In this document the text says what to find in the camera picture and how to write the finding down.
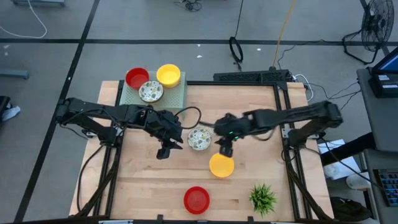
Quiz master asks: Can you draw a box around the white power cable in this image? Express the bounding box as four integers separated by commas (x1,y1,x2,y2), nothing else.
292,73,315,103

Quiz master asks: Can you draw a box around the black bag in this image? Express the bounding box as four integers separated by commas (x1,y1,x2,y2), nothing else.
329,196,373,222

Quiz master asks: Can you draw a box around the mustard bowl with terrazzo inside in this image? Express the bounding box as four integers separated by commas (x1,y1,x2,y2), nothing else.
187,126,213,152
138,80,165,104

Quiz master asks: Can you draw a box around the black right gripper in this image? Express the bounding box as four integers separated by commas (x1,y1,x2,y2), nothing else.
213,112,249,158

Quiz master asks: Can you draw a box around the green dish mat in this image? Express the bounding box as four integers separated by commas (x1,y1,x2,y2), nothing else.
119,70,188,121

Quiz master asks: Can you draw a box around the gray furniture foot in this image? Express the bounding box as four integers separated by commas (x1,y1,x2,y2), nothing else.
0,68,30,80

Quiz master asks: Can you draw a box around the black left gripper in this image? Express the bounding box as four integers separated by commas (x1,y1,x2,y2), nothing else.
141,107,185,160

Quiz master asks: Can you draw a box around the person's foot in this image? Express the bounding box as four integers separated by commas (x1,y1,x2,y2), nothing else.
0,95,21,123

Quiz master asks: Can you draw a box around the yellow plastic mini bowl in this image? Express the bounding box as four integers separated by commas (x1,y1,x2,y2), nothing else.
208,152,235,179
155,63,182,89

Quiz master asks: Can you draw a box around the black desk crossbar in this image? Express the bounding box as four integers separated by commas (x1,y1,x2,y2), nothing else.
320,132,376,166

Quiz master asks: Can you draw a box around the gray cart base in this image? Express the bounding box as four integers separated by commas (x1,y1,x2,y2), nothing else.
11,0,67,7

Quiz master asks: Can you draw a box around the yellow floor cable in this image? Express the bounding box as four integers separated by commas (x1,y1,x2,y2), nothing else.
272,0,297,68

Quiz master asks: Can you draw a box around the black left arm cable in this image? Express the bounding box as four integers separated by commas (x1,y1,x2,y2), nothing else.
173,106,203,130

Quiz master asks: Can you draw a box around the white floor cable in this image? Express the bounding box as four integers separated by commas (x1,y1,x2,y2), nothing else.
0,0,48,40

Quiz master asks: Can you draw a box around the black device with white labels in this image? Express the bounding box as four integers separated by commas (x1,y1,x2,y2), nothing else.
368,73,398,99

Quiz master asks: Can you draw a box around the white rounded object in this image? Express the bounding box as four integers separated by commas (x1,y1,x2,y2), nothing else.
346,173,371,190

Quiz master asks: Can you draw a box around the black perforated metal box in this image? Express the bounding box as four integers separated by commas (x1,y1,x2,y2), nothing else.
213,68,293,84

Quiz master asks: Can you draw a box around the black floor tape strip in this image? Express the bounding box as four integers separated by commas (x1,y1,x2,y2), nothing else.
14,0,101,223
0,37,398,46

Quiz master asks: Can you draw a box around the black coiled floor cable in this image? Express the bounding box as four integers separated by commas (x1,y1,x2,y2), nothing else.
229,0,245,71

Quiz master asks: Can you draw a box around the black computer keyboard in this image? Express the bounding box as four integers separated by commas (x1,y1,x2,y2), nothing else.
373,168,398,208

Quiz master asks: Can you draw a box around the black tangled cable bundle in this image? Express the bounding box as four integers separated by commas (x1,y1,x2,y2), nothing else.
173,0,203,13

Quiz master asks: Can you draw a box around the red plastic mini bowl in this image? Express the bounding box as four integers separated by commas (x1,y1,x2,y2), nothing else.
125,67,150,91
183,185,211,215

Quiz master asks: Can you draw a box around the small green artificial plant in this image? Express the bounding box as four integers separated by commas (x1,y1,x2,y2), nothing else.
248,182,278,218

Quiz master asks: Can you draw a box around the gray desk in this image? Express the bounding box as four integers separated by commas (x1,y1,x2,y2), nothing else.
356,67,398,153
363,148,398,224

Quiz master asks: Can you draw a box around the computer monitor with blue screen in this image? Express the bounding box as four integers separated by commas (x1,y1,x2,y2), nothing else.
371,46,398,75

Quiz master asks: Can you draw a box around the black floor fan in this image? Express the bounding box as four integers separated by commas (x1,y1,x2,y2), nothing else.
341,0,396,65

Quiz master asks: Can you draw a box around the white paper on floor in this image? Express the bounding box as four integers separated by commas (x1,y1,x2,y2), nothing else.
317,139,361,181

